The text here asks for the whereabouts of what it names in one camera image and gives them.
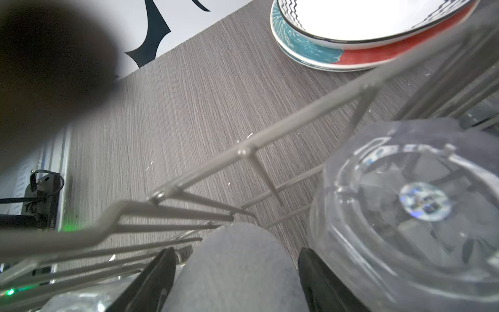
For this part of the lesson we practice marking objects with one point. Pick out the grey wire dish rack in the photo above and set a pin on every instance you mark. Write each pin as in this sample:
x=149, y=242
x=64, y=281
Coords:
x=199, y=100

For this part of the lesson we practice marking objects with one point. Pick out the teal red striped bowl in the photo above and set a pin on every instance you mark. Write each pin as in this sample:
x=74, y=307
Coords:
x=317, y=57

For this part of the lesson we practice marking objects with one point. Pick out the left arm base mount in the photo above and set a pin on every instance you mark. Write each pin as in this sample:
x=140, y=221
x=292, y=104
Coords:
x=39, y=205

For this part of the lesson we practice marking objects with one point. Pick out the clear faceted plastic cup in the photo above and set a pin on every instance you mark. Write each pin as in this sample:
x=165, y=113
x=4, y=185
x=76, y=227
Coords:
x=406, y=216

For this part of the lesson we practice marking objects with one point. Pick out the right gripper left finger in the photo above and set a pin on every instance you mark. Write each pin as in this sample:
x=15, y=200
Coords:
x=149, y=291

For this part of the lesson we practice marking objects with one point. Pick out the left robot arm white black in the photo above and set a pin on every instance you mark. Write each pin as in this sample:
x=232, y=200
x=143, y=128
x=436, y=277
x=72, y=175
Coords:
x=58, y=63

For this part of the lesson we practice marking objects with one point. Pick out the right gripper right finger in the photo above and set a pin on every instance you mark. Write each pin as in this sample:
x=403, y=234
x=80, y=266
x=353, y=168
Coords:
x=324, y=292

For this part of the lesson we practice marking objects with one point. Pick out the zigzag rim white bowl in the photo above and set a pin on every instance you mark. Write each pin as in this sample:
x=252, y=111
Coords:
x=358, y=24

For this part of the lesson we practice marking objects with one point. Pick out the frosted textured plastic cup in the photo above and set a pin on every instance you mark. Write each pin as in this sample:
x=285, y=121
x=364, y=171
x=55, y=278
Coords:
x=239, y=267

